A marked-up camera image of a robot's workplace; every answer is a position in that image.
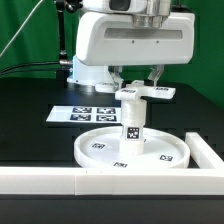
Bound white round table top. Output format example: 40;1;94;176
74;126;190;170

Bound white cross-shaped table base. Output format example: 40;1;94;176
95;80;176;101

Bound white marker sheet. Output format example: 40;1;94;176
46;106;121;123

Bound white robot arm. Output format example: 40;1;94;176
68;0;195;93

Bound white L-shaped border fence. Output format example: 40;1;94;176
0;132;224;195

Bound black cables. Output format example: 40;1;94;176
0;60;73;76

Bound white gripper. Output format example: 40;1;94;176
76;12;195;91

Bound grey diagonal rod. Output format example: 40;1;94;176
0;0;44;58

